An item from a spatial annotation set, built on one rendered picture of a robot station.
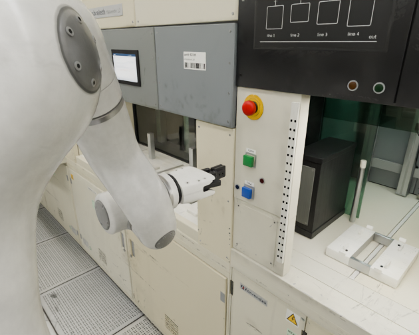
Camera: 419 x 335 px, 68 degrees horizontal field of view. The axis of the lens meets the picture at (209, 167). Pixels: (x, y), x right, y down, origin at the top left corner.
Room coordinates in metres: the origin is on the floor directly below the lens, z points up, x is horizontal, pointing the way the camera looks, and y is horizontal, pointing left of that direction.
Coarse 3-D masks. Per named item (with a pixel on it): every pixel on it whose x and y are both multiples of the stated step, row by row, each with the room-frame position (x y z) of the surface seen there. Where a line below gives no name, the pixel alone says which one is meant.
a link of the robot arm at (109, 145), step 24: (96, 120) 0.41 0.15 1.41; (120, 120) 0.44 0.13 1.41; (96, 144) 0.43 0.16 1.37; (120, 144) 0.45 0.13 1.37; (96, 168) 0.46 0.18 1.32; (120, 168) 0.46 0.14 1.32; (144, 168) 0.48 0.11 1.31; (120, 192) 0.45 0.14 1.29; (144, 192) 0.46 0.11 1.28; (144, 216) 0.45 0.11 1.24; (168, 216) 0.48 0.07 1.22; (144, 240) 0.47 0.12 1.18; (168, 240) 0.50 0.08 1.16
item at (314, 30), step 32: (256, 0) 0.83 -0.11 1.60; (288, 0) 0.76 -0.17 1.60; (320, 0) 0.71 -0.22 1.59; (352, 0) 0.66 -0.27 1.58; (384, 0) 0.62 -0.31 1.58; (256, 32) 0.83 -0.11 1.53; (288, 32) 0.76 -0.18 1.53; (320, 32) 0.70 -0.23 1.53; (352, 32) 0.65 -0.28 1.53; (384, 32) 0.61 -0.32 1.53; (256, 96) 0.82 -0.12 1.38; (384, 128) 1.40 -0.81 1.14; (384, 160) 1.37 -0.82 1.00; (416, 160) 1.26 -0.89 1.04; (416, 192) 1.27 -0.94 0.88
